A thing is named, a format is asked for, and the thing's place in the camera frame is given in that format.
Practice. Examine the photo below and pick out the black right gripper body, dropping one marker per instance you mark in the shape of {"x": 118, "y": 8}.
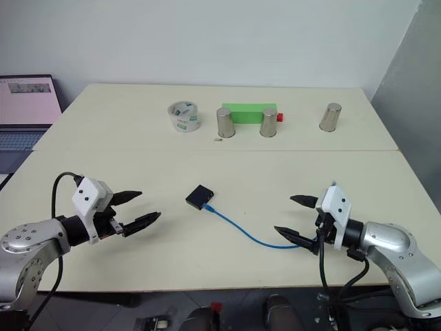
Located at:
{"x": 328, "y": 230}

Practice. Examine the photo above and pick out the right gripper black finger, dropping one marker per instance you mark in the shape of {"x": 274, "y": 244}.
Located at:
{"x": 306, "y": 200}
{"x": 296, "y": 238}

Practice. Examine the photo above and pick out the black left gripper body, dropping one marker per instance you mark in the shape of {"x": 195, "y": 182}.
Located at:
{"x": 103, "y": 225}

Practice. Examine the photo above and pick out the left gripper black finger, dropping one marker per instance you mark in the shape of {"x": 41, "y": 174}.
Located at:
{"x": 141, "y": 223}
{"x": 126, "y": 196}

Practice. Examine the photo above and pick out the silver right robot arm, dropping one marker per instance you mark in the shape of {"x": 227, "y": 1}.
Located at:
{"x": 396, "y": 251}

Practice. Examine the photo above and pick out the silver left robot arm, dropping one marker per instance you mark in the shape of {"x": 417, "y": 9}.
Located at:
{"x": 38, "y": 238}

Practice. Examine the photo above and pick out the small black box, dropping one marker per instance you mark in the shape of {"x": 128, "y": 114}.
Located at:
{"x": 199, "y": 197}

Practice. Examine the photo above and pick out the dark rounded brown shape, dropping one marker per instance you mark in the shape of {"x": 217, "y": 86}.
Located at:
{"x": 282, "y": 313}

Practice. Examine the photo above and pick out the upturned steel cup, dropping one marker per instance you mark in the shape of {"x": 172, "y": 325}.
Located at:
{"x": 225, "y": 124}
{"x": 330, "y": 119}
{"x": 268, "y": 124}

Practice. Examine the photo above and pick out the small red block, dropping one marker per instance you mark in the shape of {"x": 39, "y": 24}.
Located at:
{"x": 280, "y": 117}

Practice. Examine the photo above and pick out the clear packing tape roll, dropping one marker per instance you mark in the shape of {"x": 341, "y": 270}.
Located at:
{"x": 184, "y": 119}

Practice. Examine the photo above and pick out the dark flat device under table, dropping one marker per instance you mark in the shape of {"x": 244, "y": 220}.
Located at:
{"x": 151, "y": 324}

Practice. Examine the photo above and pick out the green rectangular box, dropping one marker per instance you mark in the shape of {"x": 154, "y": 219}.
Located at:
{"x": 248, "y": 112}

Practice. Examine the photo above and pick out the dark rounded shape, red tag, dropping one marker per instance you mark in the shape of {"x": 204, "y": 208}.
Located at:
{"x": 201, "y": 320}

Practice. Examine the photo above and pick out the open grey laptop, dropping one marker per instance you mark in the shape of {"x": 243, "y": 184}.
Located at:
{"x": 24, "y": 103}

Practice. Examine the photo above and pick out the grey partition panel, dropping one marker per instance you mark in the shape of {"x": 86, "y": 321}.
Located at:
{"x": 410, "y": 103}

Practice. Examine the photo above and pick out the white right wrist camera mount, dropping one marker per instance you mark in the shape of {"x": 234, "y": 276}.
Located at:
{"x": 336, "y": 205}

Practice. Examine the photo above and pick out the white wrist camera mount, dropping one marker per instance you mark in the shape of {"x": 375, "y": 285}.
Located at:
{"x": 336, "y": 205}
{"x": 87, "y": 200}

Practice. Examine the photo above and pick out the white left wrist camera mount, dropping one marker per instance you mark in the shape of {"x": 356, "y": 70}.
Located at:
{"x": 87, "y": 200}

